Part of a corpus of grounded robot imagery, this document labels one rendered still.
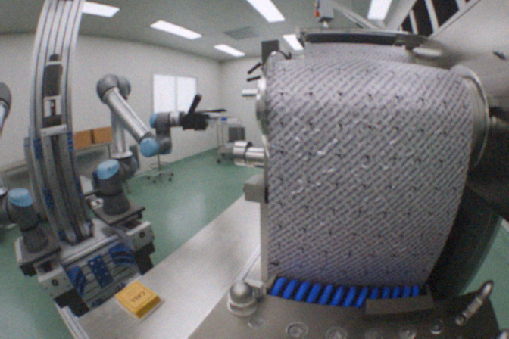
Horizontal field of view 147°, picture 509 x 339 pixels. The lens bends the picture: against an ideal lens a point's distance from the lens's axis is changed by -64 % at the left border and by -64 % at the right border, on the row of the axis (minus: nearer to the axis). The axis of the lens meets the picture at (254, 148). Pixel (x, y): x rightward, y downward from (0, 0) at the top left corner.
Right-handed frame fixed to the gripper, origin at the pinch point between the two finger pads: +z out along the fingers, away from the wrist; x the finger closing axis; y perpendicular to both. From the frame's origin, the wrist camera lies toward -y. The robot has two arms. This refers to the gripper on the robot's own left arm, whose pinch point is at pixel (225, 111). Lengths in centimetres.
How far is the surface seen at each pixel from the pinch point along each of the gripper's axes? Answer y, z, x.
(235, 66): -55, -32, -574
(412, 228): 0, 28, 77
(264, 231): 11, 12, 62
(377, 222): 0, 24, 75
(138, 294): 22, -12, 72
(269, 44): -23.6, 16.0, 31.3
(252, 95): -12, 11, 62
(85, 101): -9, -264, -184
